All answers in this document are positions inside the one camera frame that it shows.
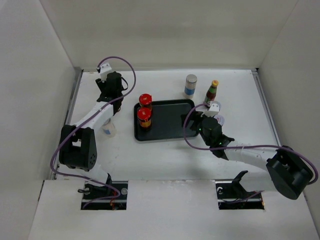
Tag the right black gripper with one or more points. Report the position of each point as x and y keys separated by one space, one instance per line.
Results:
x=193 y=116

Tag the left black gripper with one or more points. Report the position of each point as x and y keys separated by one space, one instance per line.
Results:
x=102 y=85

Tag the red-lid chili jar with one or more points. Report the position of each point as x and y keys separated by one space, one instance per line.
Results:
x=144 y=116
x=145 y=101

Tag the red-lid chili jar front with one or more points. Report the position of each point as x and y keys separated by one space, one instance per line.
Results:
x=144 y=116

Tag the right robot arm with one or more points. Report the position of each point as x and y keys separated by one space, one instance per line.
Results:
x=284 y=170

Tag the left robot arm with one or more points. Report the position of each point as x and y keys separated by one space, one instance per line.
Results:
x=80 y=151

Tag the black plastic tray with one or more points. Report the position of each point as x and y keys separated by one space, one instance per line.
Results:
x=166 y=120

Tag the yellow-cap sauce bottle right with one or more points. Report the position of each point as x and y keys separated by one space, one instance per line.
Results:
x=212 y=92

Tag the small white sauce cup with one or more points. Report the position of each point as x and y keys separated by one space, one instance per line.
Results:
x=220 y=119

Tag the blue-label pepper jar right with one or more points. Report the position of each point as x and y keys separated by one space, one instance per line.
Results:
x=190 y=86

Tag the blue-label pepper jar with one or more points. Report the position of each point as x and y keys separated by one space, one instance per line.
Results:
x=109 y=128
x=190 y=86

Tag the blue-label pepper jar left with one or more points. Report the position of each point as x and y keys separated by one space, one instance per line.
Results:
x=109 y=128

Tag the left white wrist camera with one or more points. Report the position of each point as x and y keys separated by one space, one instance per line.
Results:
x=104 y=69

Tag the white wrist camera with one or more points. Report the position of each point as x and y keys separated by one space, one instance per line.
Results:
x=104 y=69
x=213 y=109

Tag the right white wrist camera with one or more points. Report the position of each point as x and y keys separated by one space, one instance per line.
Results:
x=213 y=109

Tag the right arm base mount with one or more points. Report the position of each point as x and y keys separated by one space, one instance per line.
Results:
x=231 y=195

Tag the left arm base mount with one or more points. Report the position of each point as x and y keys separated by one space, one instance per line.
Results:
x=96 y=197

